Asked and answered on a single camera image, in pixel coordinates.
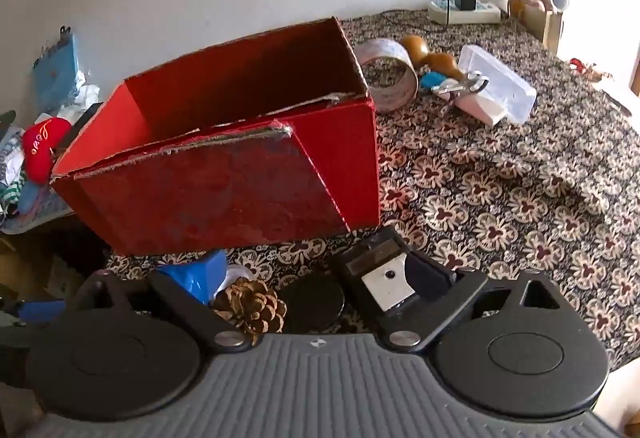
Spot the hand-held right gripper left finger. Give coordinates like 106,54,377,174
70,250,253,354

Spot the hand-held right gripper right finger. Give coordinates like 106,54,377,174
380,268,568,353

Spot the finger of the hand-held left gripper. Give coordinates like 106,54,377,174
0,298,68,326

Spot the brown pine cone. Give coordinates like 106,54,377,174
212,278,288,346

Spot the black box with white plate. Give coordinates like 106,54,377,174
330,228,463,314

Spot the red cardboard box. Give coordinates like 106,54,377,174
50,16,381,259

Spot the black round lid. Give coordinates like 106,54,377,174
277,275,346,334

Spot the floral patterned tablecloth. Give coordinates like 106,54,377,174
105,9,640,369

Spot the pile of clothes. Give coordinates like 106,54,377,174
0,110,76,234

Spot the red heart plush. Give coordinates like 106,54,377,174
21,117,73,181

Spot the white crumpled tissue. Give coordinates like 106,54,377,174
60,80,103,121

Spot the metal wrench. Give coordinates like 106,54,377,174
432,72,491,111

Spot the clear plastic box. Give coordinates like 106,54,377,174
457,44,538,125

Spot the brown gourd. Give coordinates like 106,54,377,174
400,35,466,81

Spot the printed tape roll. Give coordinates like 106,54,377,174
354,38,420,114

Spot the red small trinket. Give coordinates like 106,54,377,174
570,58,613,81

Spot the white power strip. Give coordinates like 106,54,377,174
427,0,502,25

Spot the wooden box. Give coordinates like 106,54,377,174
509,0,565,56

